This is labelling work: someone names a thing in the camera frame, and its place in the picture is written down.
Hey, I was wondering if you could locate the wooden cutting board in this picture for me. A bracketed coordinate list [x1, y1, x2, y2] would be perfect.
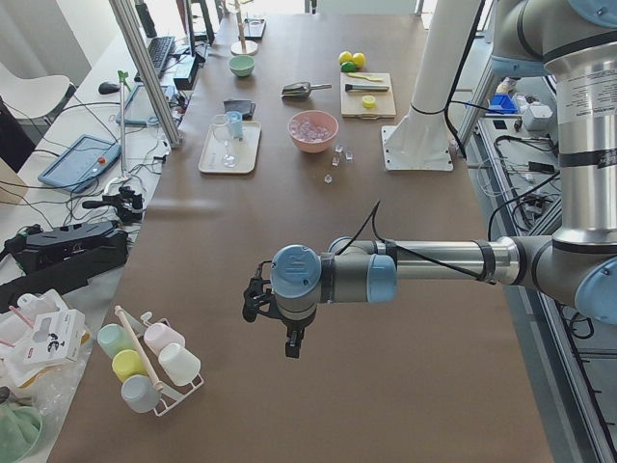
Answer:
[340, 72, 396, 119]

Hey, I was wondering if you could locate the wooden stand with pole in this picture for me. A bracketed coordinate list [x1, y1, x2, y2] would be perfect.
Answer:
[230, 0, 258, 56]

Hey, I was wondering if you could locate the beige serving tray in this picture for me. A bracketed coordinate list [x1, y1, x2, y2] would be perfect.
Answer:
[198, 121, 261, 175]

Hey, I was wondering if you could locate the black computer mouse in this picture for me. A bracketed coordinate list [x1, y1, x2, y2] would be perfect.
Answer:
[98, 82, 120, 95]

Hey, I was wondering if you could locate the white wire cup rack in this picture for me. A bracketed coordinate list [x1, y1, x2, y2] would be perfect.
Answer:
[126, 312, 205, 417]

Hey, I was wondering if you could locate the blue teach pendant tablet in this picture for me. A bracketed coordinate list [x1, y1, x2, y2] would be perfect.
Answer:
[38, 135, 121, 193]

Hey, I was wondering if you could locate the light blue cup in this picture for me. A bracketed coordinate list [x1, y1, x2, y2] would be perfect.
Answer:
[226, 110, 243, 140]

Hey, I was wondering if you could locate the metal ice scoop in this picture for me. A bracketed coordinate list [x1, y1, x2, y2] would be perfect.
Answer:
[281, 81, 333, 100]

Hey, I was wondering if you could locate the green ceramic bowl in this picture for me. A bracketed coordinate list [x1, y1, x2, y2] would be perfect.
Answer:
[228, 54, 255, 77]

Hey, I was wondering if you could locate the white cup on rack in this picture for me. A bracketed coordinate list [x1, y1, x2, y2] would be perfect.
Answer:
[158, 342, 201, 386]

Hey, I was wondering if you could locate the dark grey folded cloth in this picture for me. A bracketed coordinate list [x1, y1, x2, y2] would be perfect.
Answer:
[223, 99, 256, 120]

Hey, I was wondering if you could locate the white chair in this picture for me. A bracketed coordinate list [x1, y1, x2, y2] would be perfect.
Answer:
[1, 64, 76, 126]

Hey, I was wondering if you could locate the pink bowl with ice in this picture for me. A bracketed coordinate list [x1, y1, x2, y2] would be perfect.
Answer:
[287, 110, 339, 153]

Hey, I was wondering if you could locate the wooden rack handle rod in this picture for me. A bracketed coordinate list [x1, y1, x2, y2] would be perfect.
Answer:
[114, 305, 164, 392]

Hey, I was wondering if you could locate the yellow cup on rack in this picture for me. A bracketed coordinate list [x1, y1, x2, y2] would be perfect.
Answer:
[112, 349, 147, 382]

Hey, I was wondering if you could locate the green bowl bottom left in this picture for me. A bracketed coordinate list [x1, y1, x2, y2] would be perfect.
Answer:
[1, 403, 42, 462]

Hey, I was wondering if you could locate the half lemon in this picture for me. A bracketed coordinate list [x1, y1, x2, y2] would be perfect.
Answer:
[362, 95, 376, 108]

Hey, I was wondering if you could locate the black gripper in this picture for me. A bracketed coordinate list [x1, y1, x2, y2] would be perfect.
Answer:
[242, 260, 308, 358]

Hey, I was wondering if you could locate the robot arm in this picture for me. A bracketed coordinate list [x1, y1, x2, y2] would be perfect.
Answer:
[242, 1, 616, 358]

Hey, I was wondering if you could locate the yellow plastic knife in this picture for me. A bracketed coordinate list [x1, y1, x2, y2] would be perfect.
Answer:
[347, 72, 384, 82]

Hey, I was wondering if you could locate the green cup on rack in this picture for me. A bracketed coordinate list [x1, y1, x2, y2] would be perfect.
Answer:
[96, 323, 133, 360]

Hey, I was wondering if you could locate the pink cup on rack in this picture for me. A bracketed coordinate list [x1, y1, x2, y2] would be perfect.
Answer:
[144, 322, 185, 356]

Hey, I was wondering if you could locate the clear wine glass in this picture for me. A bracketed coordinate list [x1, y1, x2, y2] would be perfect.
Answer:
[211, 113, 237, 168]

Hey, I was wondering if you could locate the black picture frame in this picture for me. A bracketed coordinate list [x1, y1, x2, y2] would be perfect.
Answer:
[243, 18, 266, 41]

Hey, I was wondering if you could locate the grey cup on rack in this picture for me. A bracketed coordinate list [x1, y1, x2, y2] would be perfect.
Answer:
[121, 374, 161, 413]

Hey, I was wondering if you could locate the aluminium frame post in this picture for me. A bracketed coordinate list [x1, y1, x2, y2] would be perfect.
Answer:
[109, 0, 181, 149]

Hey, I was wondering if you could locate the black keyboard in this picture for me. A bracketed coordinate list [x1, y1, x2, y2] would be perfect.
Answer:
[148, 36, 175, 78]

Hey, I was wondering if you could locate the white product box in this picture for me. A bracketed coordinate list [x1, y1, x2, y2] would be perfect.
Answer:
[24, 310, 85, 367]

